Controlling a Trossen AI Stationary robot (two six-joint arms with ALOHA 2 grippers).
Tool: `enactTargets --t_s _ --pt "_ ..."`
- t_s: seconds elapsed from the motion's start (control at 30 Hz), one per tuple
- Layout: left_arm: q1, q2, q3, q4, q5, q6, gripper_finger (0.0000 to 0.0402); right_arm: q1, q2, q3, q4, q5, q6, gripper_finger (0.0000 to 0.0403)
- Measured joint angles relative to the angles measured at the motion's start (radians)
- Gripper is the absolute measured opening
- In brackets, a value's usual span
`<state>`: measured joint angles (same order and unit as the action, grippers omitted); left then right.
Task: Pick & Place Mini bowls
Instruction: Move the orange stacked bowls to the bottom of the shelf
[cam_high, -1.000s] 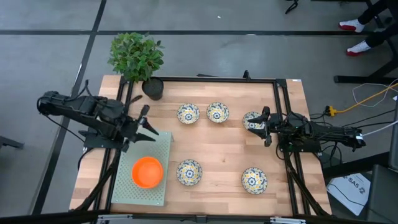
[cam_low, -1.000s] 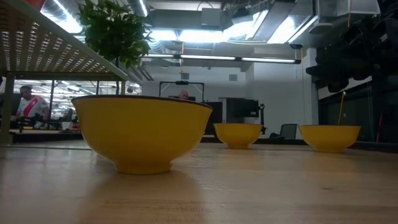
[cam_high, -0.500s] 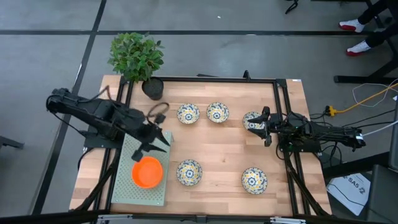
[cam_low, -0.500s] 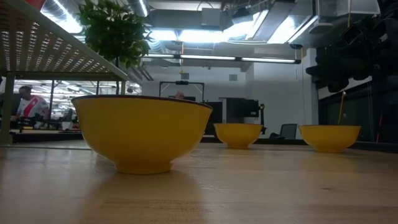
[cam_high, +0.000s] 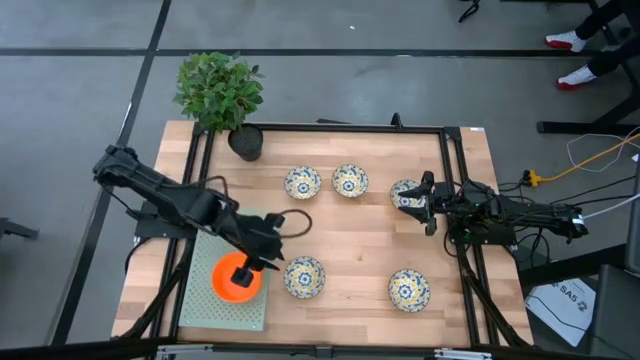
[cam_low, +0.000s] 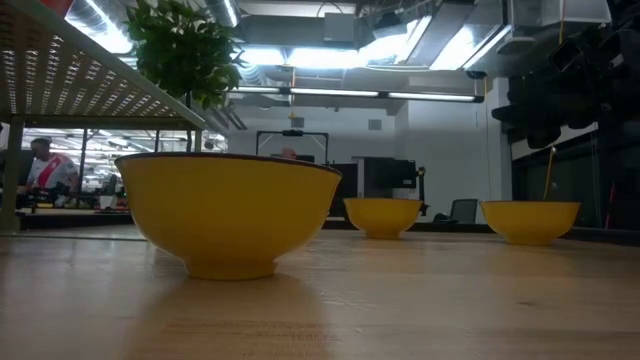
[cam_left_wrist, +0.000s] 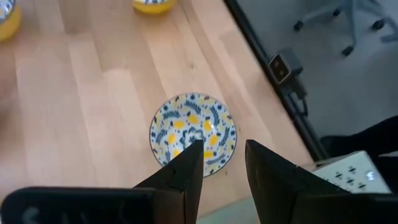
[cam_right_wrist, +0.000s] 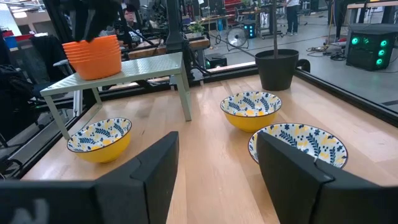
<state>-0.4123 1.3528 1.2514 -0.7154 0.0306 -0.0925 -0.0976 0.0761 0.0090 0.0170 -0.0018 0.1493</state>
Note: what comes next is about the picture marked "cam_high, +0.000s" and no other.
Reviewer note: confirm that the person's foot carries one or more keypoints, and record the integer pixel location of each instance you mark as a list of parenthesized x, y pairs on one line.
[(575, 79), (565, 41)]

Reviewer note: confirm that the orange plastic bowl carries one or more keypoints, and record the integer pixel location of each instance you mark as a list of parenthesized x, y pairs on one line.
[(225, 285)]

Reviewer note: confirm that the black floor beam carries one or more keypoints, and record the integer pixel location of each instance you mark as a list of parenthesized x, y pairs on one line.
[(575, 265)]

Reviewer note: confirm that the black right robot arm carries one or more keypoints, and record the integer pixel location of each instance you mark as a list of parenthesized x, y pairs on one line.
[(530, 212)]

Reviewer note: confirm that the black aluminium rig frame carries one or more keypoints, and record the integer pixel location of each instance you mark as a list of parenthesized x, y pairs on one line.
[(350, 128)]

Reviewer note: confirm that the small black clamp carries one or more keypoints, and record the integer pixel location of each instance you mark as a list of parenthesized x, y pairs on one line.
[(396, 120)]

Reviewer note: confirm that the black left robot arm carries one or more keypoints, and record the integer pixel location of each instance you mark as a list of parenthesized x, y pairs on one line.
[(165, 192)]

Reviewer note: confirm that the green plant in black pot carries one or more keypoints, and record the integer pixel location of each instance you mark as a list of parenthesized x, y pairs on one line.
[(217, 90)]

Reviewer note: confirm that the white printed bag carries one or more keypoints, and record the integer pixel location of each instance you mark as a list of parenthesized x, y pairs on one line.
[(565, 305)]

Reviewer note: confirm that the person's leg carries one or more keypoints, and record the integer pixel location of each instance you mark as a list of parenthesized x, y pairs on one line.
[(602, 20), (610, 60)]

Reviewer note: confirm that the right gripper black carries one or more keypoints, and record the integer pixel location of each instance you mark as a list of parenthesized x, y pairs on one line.
[(450, 202)]

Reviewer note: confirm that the silver metal bracket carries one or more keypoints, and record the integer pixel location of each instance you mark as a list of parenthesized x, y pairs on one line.
[(462, 354), (185, 350)]

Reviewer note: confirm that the black furniture foot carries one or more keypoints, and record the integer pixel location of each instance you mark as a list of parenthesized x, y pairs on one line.
[(15, 227)]

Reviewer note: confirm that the pale green perforated metal shelf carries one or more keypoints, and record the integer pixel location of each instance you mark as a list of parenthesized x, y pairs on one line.
[(200, 310)]

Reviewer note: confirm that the blue yellow floral ceramic bowl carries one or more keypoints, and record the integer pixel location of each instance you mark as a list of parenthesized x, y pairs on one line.
[(303, 182), (409, 290), (406, 201), (305, 277), (350, 180)]

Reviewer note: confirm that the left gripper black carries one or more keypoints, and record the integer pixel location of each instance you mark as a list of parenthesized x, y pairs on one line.
[(260, 237)]

